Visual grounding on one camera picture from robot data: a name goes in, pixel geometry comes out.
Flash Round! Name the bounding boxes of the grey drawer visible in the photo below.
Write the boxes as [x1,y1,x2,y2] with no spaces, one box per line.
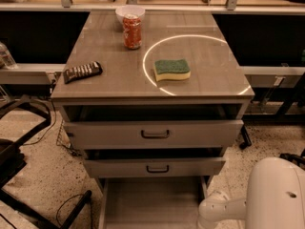
[65,120,243,150]
[84,157,225,178]
[98,177,208,229]

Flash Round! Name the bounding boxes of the grey wooden drawer cabinet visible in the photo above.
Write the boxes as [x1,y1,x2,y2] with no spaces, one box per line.
[51,10,255,198]

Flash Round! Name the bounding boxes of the black floor cable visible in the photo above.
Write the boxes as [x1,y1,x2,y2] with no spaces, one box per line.
[55,193,93,229]

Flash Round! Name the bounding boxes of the clear plastic water bottle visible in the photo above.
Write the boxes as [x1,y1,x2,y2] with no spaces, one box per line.
[0,42,17,69]

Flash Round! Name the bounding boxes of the orange soda can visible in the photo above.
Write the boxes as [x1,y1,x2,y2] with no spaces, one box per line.
[123,13,141,50]

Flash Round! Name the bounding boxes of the green yellow sponge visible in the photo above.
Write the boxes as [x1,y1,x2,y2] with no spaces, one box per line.
[153,59,191,81]

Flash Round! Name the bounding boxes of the grey window ledge rail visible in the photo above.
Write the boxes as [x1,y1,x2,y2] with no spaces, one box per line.
[0,64,65,85]

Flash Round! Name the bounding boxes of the black chair caster base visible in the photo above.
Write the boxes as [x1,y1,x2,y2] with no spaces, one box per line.
[279,149,305,170]

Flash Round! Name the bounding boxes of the dark chocolate bar packet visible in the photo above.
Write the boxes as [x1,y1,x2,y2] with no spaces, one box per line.
[63,61,103,84]

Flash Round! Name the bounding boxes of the black office chair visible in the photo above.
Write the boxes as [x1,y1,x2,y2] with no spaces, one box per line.
[0,95,92,229]

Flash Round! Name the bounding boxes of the white bowl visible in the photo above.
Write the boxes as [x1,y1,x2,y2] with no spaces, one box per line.
[115,5,145,23]

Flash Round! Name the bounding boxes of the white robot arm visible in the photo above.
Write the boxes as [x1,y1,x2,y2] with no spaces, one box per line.
[197,157,305,229]

